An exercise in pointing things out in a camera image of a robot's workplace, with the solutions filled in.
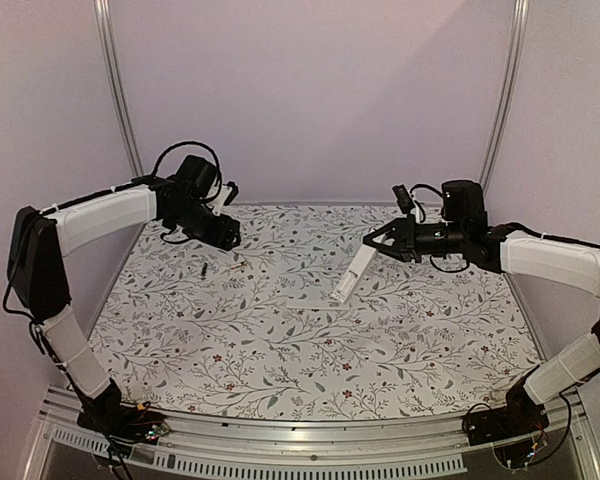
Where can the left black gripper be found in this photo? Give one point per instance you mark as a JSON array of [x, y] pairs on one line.
[[222, 236]]

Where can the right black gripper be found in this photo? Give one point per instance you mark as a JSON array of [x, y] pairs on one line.
[[406, 240]]

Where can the white remote control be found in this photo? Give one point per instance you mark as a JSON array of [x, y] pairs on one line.
[[353, 274]]

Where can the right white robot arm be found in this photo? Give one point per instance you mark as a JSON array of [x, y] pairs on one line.
[[509, 248]]

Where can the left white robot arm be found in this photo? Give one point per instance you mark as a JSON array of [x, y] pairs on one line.
[[191, 201]]

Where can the floral table mat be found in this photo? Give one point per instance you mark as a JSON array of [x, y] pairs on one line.
[[413, 339]]

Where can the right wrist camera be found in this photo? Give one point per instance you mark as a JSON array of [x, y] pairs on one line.
[[407, 204]]

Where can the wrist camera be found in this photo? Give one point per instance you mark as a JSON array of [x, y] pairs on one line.
[[407, 204], [228, 192]]

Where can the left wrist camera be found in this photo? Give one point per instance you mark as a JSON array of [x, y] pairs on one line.
[[228, 192]]

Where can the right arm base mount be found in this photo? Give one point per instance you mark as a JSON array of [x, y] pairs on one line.
[[483, 425]]

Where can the front aluminium rail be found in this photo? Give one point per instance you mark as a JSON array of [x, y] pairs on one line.
[[212, 447]]

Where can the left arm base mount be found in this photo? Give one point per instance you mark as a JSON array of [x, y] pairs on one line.
[[128, 424]]

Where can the left aluminium frame post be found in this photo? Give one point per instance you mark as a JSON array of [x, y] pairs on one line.
[[107, 40]]

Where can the aluminium frame post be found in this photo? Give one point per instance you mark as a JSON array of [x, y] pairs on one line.
[[107, 40], [512, 65]]

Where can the right aluminium frame post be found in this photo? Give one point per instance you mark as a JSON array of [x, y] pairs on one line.
[[512, 65]]

